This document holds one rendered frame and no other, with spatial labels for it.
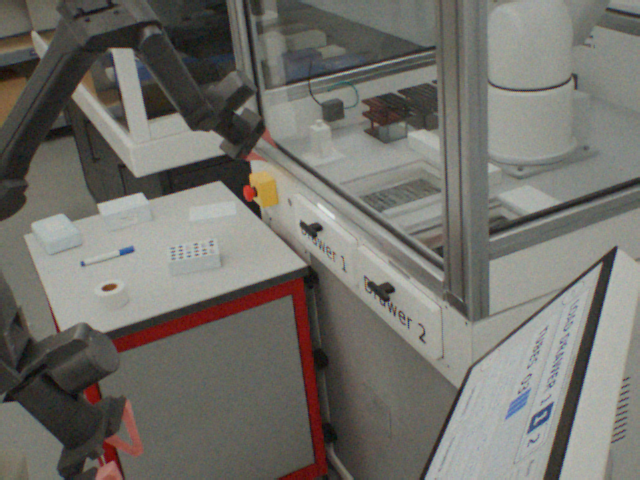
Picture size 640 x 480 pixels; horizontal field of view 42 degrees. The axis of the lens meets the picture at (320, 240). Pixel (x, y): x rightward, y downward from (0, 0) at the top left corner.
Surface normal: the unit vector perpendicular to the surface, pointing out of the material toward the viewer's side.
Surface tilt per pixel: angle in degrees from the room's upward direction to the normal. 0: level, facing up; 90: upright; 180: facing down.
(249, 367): 90
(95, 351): 63
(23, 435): 0
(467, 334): 90
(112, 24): 41
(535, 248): 90
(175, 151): 90
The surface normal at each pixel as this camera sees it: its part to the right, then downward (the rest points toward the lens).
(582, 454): 0.51, -0.60
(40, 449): -0.10, -0.88
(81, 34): -0.55, 0.18
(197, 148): 0.44, 0.38
